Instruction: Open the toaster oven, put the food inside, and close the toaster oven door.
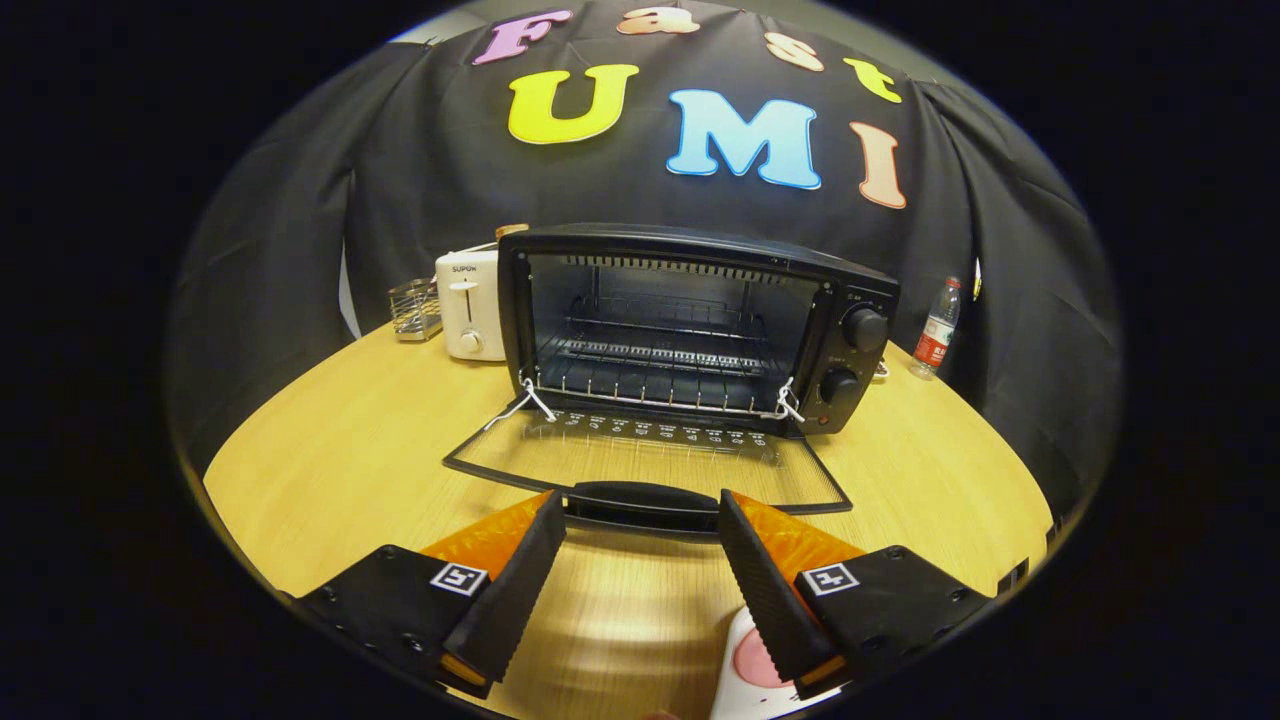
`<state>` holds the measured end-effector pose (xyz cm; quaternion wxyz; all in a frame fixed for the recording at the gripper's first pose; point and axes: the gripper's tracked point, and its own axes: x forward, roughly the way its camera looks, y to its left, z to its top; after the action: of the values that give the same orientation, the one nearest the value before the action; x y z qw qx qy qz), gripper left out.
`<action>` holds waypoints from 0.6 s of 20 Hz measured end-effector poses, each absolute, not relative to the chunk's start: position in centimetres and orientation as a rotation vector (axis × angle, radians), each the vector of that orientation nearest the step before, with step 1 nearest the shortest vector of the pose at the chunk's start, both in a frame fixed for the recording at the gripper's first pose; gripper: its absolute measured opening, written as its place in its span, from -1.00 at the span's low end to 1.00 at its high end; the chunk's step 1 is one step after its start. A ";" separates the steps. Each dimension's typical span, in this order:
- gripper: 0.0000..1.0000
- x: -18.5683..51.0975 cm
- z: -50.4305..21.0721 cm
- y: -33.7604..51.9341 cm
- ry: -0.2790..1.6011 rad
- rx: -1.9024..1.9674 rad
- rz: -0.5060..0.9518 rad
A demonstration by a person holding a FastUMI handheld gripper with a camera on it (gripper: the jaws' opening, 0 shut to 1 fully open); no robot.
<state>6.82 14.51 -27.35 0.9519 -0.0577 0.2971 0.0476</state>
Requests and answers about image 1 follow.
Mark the black backdrop cloth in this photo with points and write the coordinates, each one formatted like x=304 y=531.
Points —
x=400 y=200

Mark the pink ham slice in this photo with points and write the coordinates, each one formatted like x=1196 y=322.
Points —
x=750 y=665

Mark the red label water bottle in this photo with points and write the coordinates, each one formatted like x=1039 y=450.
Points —
x=937 y=340

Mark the white bread toaster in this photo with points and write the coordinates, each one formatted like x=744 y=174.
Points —
x=470 y=330

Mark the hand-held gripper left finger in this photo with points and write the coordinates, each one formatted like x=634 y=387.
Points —
x=515 y=600

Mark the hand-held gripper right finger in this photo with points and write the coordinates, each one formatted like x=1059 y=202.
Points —
x=765 y=595

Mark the black toaster oven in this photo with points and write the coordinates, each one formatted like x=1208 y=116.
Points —
x=862 y=375

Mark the toasted bread slice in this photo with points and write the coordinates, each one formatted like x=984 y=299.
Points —
x=510 y=231

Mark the white square plate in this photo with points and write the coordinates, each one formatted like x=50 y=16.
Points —
x=733 y=700

